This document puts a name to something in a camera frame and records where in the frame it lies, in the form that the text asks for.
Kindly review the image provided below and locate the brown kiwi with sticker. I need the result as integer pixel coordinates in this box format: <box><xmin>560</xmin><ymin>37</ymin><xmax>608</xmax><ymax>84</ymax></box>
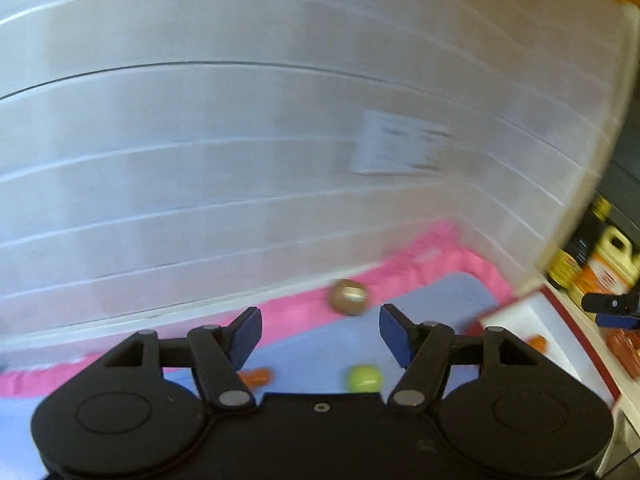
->
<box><xmin>327</xmin><ymin>279</ymin><xmax>371</xmax><ymax>317</ymax></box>

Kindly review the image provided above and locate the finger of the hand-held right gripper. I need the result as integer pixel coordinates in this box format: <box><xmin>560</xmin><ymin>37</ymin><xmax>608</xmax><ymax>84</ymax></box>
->
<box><xmin>595</xmin><ymin>313</ymin><xmax>640</xmax><ymax>330</ymax></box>
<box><xmin>581</xmin><ymin>291</ymin><xmax>640</xmax><ymax>315</ymax></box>

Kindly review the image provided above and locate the small green lime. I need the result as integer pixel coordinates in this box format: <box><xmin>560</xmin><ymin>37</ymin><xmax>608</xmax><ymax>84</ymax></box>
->
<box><xmin>347</xmin><ymin>365</ymin><xmax>384</xmax><ymax>394</ymax></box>

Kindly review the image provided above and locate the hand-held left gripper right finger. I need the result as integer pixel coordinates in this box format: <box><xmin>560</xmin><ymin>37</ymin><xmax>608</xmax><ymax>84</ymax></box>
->
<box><xmin>379</xmin><ymin>304</ymin><xmax>548</xmax><ymax>409</ymax></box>

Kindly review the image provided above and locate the yellow oil jug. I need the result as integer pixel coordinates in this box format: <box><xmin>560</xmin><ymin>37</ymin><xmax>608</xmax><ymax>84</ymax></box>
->
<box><xmin>587</xmin><ymin>225</ymin><xmax>640</xmax><ymax>293</ymax></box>

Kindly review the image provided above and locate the yellow-capped bottle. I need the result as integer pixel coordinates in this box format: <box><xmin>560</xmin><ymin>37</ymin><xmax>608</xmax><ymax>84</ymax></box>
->
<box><xmin>547</xmin><ymin>250</ymin><xmax>585</xmax><ymax>291</ymax></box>

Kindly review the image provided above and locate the white box with red rim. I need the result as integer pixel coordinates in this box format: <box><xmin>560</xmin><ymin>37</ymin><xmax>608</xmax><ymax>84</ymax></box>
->
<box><xmin>465</xmin><ymin>284</ymin><xmax>622</xmax><ymax>403</ymax></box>

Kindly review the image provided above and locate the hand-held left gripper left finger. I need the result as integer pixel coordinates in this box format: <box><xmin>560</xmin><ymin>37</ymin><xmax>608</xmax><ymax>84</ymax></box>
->
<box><xmin>102</xmin><ymin>306</ymin><xmax>263</xmax><ymax>409</ymax></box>

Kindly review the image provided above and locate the light blue pink-frilled blanket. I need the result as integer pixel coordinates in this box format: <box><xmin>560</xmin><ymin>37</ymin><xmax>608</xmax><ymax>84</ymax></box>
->
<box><xmin>0</xmin><ymin>220</ymin><xmax>517</xmax><ymax>461</ymax></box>

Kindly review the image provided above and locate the small orange mandarin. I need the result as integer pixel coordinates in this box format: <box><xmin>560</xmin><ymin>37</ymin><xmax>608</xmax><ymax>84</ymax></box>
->
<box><xmin>238</xmin><ymin>367</ymin><xmax>274</xmax><ymax>389</ymax></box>

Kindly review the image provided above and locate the white paper label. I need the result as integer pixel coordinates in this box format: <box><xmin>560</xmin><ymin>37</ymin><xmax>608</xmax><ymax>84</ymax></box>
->
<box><xmin>349</xmin><ymin>109</ymin><xmax>453</xmax><ymax>177</ymax></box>

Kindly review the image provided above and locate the red-brown packet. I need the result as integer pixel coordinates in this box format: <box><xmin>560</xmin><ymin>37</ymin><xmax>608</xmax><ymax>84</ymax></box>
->
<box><xmin>606</xmin><ymin>329</ymin><xmax>640</xmax><ymax>380</ymax></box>

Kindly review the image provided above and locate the dark bottle with yellow cap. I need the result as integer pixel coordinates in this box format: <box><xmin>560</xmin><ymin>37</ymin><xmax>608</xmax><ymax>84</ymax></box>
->
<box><xmin>570</xmin><ymin>195</ymin><xmax>613</xmax><ymax>266</ymax></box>

